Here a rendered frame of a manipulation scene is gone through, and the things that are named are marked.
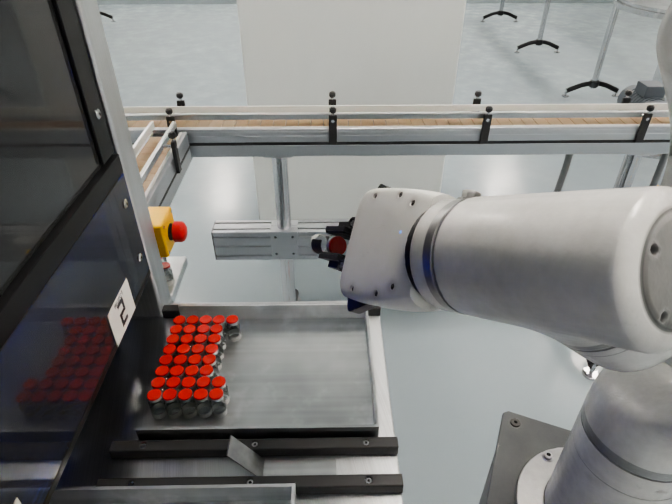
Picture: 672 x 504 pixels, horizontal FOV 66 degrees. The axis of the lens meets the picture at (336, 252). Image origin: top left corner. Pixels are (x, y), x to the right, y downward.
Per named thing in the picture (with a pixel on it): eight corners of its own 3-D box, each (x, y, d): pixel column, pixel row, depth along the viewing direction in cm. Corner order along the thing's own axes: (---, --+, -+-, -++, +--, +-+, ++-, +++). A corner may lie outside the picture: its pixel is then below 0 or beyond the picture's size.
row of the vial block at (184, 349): (166, 419, 77) (159, 400, 74) (191, 333, 91) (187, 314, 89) (180, 419, 77) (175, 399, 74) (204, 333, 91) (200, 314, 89)
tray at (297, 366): (140, 444, 74) (135, 429, 72) (182, 319, 95) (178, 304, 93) (378, 441, 74) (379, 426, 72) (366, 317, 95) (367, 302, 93)
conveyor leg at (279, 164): (279, 331, 205) (263, 154, 160) (280, 316, 212) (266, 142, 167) (301, 331, 205) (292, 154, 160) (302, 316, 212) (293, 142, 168)
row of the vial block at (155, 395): (150, 420, 77) (144, 400, 74) (179, 334, 91) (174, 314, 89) (165, 419, 77) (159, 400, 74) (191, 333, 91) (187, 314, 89)
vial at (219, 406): (211, 419, 77) (207, 399, 74) (214, 407, 79) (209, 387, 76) (226, 419, 77) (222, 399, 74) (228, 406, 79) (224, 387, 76)
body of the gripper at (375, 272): (435, 172, 37) (352, 183, 46) (401, 311, 36) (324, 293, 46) (505, 204, 40) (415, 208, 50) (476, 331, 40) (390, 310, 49)
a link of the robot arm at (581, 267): (539, 236, 39) (460, 174, 35) (744, 241, 28) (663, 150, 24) (502, 337, 38) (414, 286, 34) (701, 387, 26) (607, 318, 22)
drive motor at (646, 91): (647, 141, 171) (663, 101, 163) (609, 110, 194) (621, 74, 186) (683, 141, 171) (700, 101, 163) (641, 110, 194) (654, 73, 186)
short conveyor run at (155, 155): (128, 312, 102) (107, 247, 93) (49, 313, 102) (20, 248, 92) (197, 159, 157) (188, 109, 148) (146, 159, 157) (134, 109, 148)
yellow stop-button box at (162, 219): (130, 258, 97) (121, 226, 92) (141, 237, 102) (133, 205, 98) (171, 258, 97) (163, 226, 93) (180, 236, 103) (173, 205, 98)
